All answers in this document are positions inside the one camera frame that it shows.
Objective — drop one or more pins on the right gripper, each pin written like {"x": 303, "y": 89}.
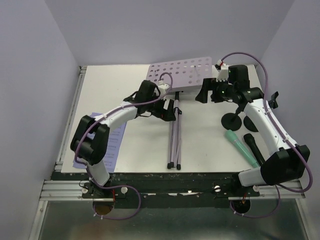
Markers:
{"x": 208, "y": 84}

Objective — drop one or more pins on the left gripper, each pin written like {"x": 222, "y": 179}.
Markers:
{"x": 167, "y": 115}

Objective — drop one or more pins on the white music stand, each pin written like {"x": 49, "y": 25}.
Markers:
{"x": 187, "y": 74}

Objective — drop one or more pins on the green microphone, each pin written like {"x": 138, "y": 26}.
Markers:
{"x": 233, "y": 139}

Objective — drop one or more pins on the sheet music page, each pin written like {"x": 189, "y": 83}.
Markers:
{"x": 113, "y": 147}

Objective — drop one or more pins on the black microphone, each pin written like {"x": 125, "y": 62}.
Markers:
{"x": 250, "y": 141}

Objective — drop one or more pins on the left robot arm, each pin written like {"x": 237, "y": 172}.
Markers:
{"x": 90, "y": 141}

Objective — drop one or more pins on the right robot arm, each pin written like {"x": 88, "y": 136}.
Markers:
{"x": 287, "y": 158}

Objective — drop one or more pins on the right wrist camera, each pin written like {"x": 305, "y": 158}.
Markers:
{"x": 223, "y": 71}

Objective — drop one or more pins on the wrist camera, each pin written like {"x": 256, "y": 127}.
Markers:
{"x": 223, "y": 71}
{"x": 164, "y": 88}

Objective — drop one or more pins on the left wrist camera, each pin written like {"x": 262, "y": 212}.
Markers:
{"x": 164, "y": 88}

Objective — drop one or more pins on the black mounting rail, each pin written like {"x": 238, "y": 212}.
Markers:
{"x": 161, "y": 190}

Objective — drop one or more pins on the aluminium frame rail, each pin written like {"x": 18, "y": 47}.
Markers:
{"x": 63, "y": 214}

